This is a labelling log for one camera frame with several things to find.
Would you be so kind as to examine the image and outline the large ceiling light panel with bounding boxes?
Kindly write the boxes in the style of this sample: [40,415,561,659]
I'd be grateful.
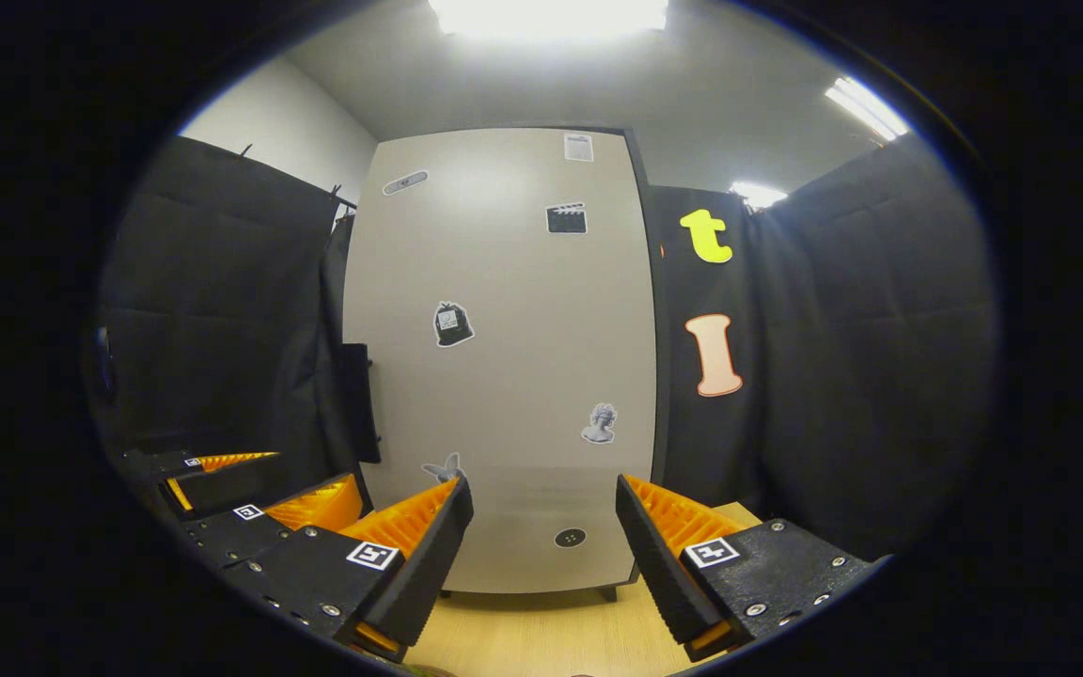
[427,0,669,40]

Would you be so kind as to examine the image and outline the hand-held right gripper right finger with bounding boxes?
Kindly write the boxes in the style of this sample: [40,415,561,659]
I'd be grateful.
[615,474,881,662]

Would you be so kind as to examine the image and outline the grey cabinet door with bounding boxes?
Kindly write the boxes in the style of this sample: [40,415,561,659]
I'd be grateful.
[342,129,660,595]

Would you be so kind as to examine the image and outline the small ceiling light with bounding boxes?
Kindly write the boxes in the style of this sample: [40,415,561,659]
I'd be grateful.
[730,181,789,212]

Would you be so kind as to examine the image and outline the black door handle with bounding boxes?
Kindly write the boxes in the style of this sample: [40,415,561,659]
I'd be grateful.
[339,343,383,464]

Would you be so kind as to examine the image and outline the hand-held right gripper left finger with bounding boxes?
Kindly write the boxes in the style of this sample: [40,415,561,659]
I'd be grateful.
[222,475,475,664]

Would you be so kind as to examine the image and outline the dark grey cabinet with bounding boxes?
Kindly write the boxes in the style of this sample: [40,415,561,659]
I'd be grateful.
[339,124,672,603]

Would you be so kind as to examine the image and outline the black backdrop cloth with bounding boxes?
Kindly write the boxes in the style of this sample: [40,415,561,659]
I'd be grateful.
[95,132,998,565]

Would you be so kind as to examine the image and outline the long ceiling light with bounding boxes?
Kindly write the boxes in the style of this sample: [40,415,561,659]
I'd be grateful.
[824,77,909,142]

